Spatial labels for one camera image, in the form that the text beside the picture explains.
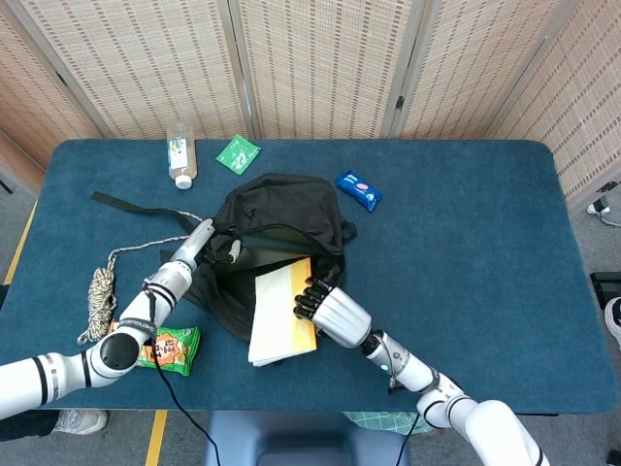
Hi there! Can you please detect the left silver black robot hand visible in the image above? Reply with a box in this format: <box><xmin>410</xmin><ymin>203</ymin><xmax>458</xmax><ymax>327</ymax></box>
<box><xmin>170</xmin><ymin>217</ymin><xmax>243</xmax><ymax>268</ymax></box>

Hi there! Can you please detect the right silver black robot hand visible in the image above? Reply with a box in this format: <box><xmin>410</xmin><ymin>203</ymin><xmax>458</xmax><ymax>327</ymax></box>
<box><xmin>292</xmin><ymin>276</ymin><xmax>374</xmax><ymax>350</ymax></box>

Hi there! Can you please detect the white and yellow notebook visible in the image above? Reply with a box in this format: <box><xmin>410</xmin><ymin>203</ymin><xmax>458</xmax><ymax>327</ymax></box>
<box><xmin>247</xmin><ymin>256</ymin><xmax>319</xmax><ymax>369</ymax></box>

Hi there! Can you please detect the black fabric backpack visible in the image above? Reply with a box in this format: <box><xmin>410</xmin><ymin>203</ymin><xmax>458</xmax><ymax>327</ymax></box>
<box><xmin>91</xmin><ymin>173</ymin><xmax>359</xmax><ymax>344</ymax></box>

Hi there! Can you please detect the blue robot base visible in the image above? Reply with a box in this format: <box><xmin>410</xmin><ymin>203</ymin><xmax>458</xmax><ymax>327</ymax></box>
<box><xmin>203</xmin><ymin>411</ymin><xmax>413</xmax><ymax>466</ymax></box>

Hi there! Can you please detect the clear plastic bottle white cap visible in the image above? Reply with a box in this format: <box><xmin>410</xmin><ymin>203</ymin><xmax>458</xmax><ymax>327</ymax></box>
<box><xmin>166</xmin><ymin>121</ymin><xmax>199</xmax><ymax>190</ymax></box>

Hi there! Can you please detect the green tea sachet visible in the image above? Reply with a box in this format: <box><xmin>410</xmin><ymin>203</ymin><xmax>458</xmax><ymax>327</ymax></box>
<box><xmin>214</xmin><ymin>133</ymin><xmax>262</xmax><ymax>176</ymax></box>

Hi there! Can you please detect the green orange snack bag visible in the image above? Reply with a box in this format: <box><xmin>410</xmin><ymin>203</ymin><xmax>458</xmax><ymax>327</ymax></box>
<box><xmin>107</xmin><ymin>322</ymin><xmax>202</xmax><ymax>378</ymax></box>

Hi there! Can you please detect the green checked cloth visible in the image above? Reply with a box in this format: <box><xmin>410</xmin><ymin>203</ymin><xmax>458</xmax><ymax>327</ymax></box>
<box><xmin>343</xmin><ymin>411</ymin><xmax>445</xmax><ymax>436</ymax></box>

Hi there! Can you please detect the blue felt table cover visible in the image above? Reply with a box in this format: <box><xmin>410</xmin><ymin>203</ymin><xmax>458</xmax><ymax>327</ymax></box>
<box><xmin>0</xmin><ymin>138</ymin><xmax>620</xmax><ymax>416</ymax></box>

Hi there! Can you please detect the blue cookie packet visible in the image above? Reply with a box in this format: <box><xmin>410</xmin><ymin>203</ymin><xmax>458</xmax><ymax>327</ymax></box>
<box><xmin>335</xmin><ymin>169</ymin><xmax>383</xmax><ymax>214</ymax></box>

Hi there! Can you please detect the white sneaker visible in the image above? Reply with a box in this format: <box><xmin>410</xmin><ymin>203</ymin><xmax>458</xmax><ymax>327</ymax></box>
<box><xmin>52</xmin><ymin>409</ymin><xmax>109</xmax><ymax>436</ymax></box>
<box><xmin>605</xmin><ymin>296</ymin><xmax>621</xmax><ymax>349</ymax></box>

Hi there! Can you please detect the woven folding screen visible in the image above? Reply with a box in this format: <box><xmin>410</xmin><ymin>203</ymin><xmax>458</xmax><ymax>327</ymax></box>
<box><xmin>0</xmin><ymin>0</ymin><xmax>621</xmax><ymax>200</ymax></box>

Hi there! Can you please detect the black floor box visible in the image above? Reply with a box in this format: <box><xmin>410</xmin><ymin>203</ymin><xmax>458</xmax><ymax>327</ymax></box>
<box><xmin>589</xmin><ymin>271</ymin><xmax>621</xmax><ymax>310</ymax></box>

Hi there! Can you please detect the braided white brown rope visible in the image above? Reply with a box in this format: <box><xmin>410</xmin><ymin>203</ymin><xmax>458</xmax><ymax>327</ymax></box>
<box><xmin>76</xmin><ymin>211</ymin><xmax>204</xmax><ymax>346</ymax></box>

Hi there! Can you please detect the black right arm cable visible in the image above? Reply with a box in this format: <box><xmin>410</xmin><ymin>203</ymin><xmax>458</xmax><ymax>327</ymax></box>
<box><xmin>395</xmin><ymin>412</ymin><xmax>421</xmax><ymax>466</ymax></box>

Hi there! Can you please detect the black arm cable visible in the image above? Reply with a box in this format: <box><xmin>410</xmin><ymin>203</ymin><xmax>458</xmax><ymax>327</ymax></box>
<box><xmin>395</xmin><ymin>412</ymin><xmax>421</xmax><ymax>466</ymax></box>
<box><xmin>143</xmin><ymin>285</ymin><xmax>222</xmax><ymax>466</ymax></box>

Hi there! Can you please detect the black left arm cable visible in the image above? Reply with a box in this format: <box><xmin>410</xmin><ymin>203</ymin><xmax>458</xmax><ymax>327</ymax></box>
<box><xmin>143</xmin><ymin>285</ymin><xmax>222</xmax><ymax>466</ymax></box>

